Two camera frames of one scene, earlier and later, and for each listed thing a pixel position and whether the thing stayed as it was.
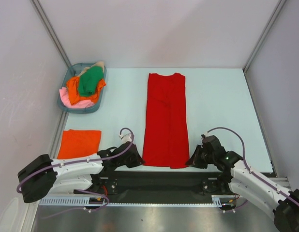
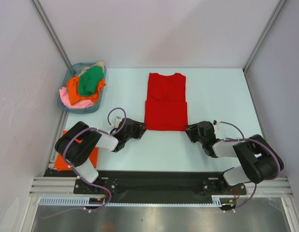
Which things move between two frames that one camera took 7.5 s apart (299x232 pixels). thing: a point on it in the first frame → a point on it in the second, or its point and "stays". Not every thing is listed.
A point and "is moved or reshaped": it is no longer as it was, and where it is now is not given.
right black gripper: x=194 y=161 → x=191 y=129
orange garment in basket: x=73 y=84 stays
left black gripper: x=137 y=160 → x=139 y=127
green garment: x=89 y=79 stays
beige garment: x=100 y=64 stays
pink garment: x=65 y=97 stays
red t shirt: x=166 y=140 is moved or reshaped
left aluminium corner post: x=46 y=23 stays
